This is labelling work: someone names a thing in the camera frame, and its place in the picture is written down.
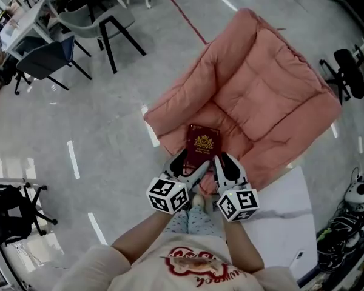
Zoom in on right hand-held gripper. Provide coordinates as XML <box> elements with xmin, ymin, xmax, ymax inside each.
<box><xmin>214</xmin><ymin>152</ymin><xmax>260</xmax><ymax>223</ymax></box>

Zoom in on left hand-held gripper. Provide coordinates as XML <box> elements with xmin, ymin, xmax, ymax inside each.
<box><xmin>146</xmin><ymin>149</ymin><xmax>210</xmax><ymax>215</ymax></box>

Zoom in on maroon book with gold crest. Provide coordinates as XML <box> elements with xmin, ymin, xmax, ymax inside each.
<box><xmin>183</xmin><ymin>123</ymin><xmax>221</xmax><ymax>171</ymax></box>

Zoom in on pink cushioned armchair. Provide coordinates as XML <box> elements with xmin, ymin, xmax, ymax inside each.
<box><xmin>143</xmin><ymin>7</ymin><xmax>343</xmax><ymax>196</ymax></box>

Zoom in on person's right forearm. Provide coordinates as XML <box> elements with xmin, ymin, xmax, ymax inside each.
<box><xmin>223</xmin><ymin>219</ymin><xmax>265</xmax><ymax>275</ymax></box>

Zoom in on person's left forearm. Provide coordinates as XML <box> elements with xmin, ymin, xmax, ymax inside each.
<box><xmin>110</xmin><ymin>209</ymin><xmax>174</xmax><ymax>265</ymax></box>

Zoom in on person's right white shoe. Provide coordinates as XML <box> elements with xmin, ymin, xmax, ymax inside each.
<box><xmin>191</xmin><ymin>194</ymin><xmax>207</xmax><ymax>210</ymax></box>

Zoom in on person's patterned light trousers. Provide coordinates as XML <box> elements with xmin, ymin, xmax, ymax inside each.
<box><xmin>165</xmin><ymin>206</ymin><xmax>224</xmax><ymax>239</ymax></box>

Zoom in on white marble coffee table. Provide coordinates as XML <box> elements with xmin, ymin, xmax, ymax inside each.
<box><xmin>223</xmin><ymin>165</ymin><xmax>318</xmax><ymax>287</ymax></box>

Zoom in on white remote control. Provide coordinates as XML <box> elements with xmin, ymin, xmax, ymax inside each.
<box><xmin>289</xmin><ymin>249</ymin><xmax>306</xmax><ymax>268</ymax></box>

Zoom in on person's cream printed shirt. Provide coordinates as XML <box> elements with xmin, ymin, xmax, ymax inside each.
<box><xmin>53</xmin><ymin>233</ymin><xmax>301</xmax><ymax>291</ymax></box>

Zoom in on white round device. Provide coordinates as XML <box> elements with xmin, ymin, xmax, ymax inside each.
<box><xmin>344</xmin><ymin>182</ymin><xmax>364</xmax><ymax>206</ymax></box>

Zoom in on black office chair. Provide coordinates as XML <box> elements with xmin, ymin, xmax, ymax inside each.
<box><xmin>1</xmin><ymin>56</ymin><xmax>31</xmax><ymax>96</ymax></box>
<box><xmin>319</xmin><ymin>48</ymin><xmax>364</xmax><ymax>105</ymax></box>
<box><xmin>0</xmin><ymin>182</ymin><xmax>58</xmax><ymax>250</ymax></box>

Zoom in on light grey dining chair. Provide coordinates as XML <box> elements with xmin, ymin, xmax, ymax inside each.
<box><xmin>58</xmin><ymin>4</ymin><xmax>147</xmax><ymax>75</ymax></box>

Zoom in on dark grey dining chair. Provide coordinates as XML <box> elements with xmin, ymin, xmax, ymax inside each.
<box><xmin>16</xmin><ymin>35</ymin><xmax>93</xmax><ymax>91</ymax></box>

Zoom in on white desk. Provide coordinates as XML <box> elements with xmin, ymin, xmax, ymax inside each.
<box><xmin>0</xmin><ymin>0</ymin><xmax>54</xmax><ymax>62</ymax></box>

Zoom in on pile of black cables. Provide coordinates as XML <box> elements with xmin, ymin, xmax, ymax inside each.
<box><xmin>317</xmin><ymin>159</ymin><xmax>364</xmax><ymax>274</ymax></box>

